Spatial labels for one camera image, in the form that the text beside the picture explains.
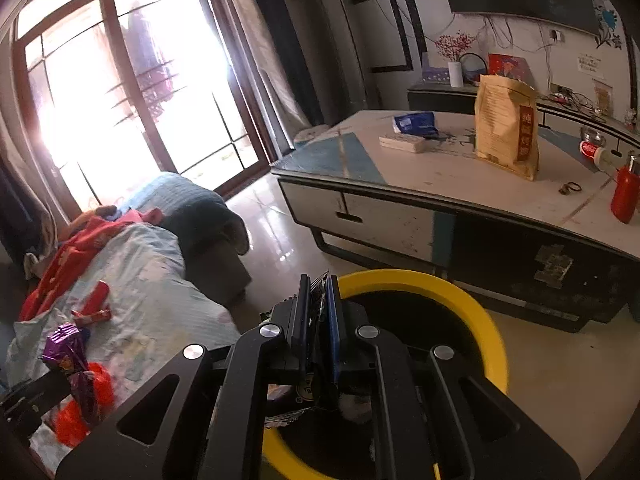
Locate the black white tv cabinet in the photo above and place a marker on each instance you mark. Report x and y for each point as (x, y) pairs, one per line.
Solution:
(440, 92)

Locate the glass ashtray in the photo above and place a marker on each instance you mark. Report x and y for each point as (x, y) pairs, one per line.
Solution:
(593, 135)

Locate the hanging clothes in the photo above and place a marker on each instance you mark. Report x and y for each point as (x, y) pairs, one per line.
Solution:
(150, 60)

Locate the red printed can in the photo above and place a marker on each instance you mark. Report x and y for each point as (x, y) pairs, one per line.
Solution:
(96, 295)

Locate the red floral blanket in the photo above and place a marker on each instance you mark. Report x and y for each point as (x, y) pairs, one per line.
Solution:
(75, 250)

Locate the blue tissue pack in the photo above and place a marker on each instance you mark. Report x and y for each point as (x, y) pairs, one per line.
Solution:
(415, 124)

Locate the grey standing air conditioner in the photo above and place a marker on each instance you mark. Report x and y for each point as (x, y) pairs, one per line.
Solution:
(335, 35)

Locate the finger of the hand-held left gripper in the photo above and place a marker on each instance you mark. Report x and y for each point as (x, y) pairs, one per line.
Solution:
(50, 392)

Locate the red bottle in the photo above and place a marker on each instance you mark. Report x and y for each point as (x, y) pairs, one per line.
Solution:
(625, 195)

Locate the small blue white stool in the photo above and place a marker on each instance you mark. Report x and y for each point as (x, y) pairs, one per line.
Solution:
(307, 135)

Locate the wall socket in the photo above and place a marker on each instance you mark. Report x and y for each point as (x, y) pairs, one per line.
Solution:
(556, 36)

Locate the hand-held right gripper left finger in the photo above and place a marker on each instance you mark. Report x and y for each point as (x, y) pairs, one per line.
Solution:
(304, 320)

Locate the red picture card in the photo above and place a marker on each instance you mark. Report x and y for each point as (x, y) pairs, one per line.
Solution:
(507, 66)

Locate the yellowish clear box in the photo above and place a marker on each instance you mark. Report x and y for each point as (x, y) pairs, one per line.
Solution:
(603, 95)

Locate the blue quilted cover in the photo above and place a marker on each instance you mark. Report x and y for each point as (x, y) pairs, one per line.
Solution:
(200, 210)

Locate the yellow paper bag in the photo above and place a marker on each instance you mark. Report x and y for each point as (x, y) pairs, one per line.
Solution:
(505, 130)

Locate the purple foil wrapper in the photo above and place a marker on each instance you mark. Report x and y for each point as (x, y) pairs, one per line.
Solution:
(65, 350)

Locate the red labelled white jar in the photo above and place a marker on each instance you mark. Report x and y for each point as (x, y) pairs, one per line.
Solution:
(597, 154)

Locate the red snack wrapper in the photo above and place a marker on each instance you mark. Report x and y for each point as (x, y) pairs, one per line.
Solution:
(92, 316)

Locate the white vase with pink flowers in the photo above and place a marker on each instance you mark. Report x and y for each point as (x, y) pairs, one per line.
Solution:
(455, 74)

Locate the white wall note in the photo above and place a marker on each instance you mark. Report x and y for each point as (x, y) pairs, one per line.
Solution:
(590, 63)

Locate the round black ornament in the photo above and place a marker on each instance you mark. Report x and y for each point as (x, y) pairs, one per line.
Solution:
(472, 70)

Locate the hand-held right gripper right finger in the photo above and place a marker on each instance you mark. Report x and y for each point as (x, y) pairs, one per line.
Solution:
(332, 330)

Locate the yellow rimmed black trash bin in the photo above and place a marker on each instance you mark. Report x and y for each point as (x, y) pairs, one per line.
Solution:
(465, 320)

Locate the white top coffee table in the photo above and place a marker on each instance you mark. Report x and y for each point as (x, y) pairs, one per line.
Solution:
(450, 175)

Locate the beige and navy curtain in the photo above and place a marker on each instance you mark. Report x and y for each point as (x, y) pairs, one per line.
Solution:
(25, 170)
(270, 35)

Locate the purple card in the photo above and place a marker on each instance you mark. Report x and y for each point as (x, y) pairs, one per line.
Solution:
(435, 72)

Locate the red mesh net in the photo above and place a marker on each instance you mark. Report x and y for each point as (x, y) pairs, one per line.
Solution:
(102, 385)

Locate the brown framed glass door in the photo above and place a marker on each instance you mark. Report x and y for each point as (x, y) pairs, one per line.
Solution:
(150, 85)

